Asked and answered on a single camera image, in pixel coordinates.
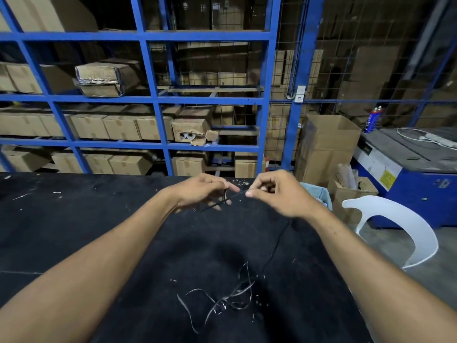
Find small cardboard box with rolls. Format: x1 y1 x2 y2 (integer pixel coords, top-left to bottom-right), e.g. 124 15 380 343
328 164 379 226

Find person's left forearm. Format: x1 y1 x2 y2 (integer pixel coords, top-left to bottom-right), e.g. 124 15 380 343
0 187 179 343

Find person's right hand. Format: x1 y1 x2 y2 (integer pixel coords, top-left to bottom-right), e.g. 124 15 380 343
246 169 323 220

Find blue metal shelf rack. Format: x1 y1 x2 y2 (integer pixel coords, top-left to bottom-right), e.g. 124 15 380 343
0 0 283 176

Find white power cord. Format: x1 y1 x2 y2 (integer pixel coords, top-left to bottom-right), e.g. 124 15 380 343
396 127 434 143

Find large open cardboard box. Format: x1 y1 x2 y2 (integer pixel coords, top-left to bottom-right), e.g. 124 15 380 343
295 114 362 187

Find torn cardboard box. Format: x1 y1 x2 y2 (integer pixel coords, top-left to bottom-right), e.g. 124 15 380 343
172 118 219 146

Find white plastic chair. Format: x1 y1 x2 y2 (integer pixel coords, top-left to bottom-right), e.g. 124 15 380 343
342 195 439 270

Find stacks of flat cardboard boxes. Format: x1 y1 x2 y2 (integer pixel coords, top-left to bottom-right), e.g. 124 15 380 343
266 44 457 161

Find person's right forearm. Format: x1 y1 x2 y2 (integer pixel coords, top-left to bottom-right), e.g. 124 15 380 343
306 203 457 343

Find blue spray can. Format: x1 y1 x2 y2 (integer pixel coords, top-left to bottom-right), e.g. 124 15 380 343
364 106 382 134

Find plastic-wrapped cardboard box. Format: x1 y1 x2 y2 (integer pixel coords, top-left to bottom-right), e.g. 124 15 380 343
74 60 141 98

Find light blue plastic bin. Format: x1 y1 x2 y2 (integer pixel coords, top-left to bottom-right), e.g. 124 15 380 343
301 182 333 212

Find row of brown cardboard boxes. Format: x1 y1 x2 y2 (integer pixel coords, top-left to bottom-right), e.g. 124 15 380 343
0 104 175 142

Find blue strapping machine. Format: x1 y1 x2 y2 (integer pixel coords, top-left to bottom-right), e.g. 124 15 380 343
351 126 457 230

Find white power strip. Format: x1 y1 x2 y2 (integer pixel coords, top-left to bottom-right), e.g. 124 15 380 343
424 132 457 149

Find thin black cable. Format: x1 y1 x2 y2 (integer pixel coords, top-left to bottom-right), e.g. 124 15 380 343
200 188 293 275

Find person's left hand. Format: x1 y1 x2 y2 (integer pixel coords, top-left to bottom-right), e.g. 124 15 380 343
171 173 241 213

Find blue wire mesh fence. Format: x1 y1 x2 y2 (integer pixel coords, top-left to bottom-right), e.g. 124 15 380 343
275 0 457 172

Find pile of stripped cable scraps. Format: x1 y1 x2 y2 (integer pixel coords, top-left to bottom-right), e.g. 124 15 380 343
177 261 257 335

